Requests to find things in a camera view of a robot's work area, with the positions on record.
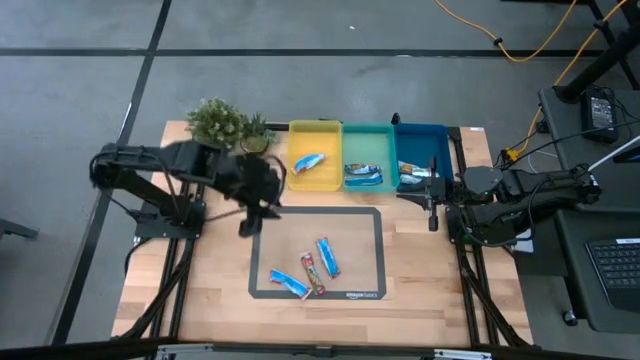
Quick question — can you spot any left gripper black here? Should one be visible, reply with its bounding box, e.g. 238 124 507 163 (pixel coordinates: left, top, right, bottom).
227 153 285 238

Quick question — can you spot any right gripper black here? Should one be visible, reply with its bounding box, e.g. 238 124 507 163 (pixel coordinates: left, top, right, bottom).
397 156 457 233

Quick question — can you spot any dark green granola bar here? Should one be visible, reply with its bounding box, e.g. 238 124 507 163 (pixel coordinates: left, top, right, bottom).
343 162 383 176

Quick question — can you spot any blue and red granola bar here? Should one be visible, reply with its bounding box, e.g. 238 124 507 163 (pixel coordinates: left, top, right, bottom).
291 152 327 176

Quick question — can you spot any green and red granola bar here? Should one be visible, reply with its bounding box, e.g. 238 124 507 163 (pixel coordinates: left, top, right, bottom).
299 250 327 297

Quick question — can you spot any dark blue plastic bin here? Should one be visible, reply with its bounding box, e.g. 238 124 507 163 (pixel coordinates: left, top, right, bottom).
393 122 456 194

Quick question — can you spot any teal plastic bin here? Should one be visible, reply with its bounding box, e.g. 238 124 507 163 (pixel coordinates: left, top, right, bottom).
341 122 401 195

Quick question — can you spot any small potted green plant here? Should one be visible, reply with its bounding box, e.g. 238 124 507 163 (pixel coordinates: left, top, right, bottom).
238 112 280 155

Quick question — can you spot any yellow translucent plastic bin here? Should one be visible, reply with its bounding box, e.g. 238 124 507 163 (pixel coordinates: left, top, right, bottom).
286 118 345 194

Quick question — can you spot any large potted green plant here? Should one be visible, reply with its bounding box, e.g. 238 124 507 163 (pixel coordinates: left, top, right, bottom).
185 97 247 150

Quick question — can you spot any black side desk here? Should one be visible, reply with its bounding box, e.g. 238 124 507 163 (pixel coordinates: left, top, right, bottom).
537 85 640 335

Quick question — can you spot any black power adapter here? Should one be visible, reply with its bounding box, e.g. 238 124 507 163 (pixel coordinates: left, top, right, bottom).
579 88 620 145

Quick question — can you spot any black laptop keyboard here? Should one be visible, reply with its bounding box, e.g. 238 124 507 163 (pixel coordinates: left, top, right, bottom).
583 236 640 315

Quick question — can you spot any black stand pole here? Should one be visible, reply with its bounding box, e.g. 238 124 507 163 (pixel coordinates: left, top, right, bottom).
553 0 640 104

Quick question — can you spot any black crossbar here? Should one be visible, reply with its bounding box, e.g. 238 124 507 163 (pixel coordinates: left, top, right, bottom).
0 337 640 360

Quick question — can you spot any grey furniture leg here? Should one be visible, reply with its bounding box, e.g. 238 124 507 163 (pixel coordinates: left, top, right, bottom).
0 217 40 242

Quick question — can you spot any yellow extension cable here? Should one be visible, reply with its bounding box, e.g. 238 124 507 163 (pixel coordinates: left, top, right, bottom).
503 0 630 164
432 0 580 65

